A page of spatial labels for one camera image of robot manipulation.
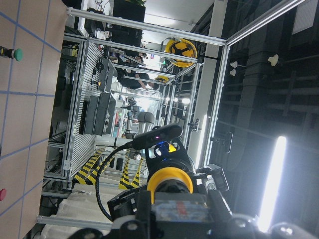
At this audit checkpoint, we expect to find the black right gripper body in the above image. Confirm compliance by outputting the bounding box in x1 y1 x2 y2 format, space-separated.
145 139 194 184

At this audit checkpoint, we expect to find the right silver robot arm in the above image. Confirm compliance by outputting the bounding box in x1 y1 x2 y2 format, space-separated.
108 112 232 222

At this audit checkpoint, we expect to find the yellow push button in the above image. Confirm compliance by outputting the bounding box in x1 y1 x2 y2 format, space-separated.
147 167 211 224

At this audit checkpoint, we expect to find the yellow hard hat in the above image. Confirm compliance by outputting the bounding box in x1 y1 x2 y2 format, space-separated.
164 38 197 68

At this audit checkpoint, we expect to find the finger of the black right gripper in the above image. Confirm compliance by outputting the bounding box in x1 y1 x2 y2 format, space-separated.
107 189 147 222
191 164 229 193

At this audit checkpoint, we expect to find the green push button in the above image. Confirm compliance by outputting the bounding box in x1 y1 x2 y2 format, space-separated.
0 46 23 61

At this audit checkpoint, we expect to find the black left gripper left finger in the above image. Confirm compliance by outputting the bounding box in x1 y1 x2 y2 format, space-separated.
119 191 157 239

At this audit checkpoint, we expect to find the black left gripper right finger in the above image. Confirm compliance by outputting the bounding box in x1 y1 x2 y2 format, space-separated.
207 190 257 239

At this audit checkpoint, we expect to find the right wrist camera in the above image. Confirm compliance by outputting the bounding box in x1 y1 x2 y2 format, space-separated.
132 123 183 150

